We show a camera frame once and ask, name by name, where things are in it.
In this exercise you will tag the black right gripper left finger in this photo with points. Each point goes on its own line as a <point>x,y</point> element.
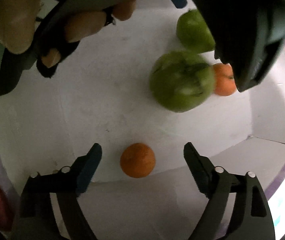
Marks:
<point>36,215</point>

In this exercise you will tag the purple storage box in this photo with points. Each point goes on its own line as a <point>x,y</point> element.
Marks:
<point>100,95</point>

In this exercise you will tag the large green apple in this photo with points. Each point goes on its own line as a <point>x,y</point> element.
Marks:
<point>181,80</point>

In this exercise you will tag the large orange mandarin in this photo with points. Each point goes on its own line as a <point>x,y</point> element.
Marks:
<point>138,160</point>

